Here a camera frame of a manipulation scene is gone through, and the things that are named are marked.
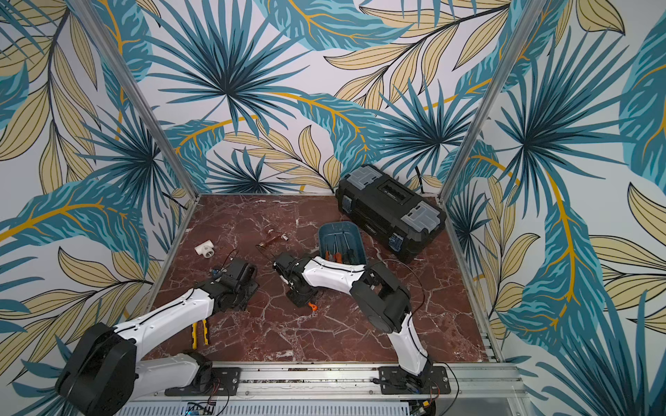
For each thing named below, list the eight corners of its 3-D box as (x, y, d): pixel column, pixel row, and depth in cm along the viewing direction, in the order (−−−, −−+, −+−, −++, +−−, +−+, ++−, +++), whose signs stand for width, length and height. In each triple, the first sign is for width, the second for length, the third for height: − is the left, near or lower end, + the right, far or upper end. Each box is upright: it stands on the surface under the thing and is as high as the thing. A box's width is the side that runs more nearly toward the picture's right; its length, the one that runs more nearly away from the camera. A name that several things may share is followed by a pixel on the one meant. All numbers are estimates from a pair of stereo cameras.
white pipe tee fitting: (202, 262, 100) (198, 258, 97) (197, 251, 103) (193, 246, 100) (218, 254, 102) (215, 250, 99) (213, 244, 105) (210, 239, 102)
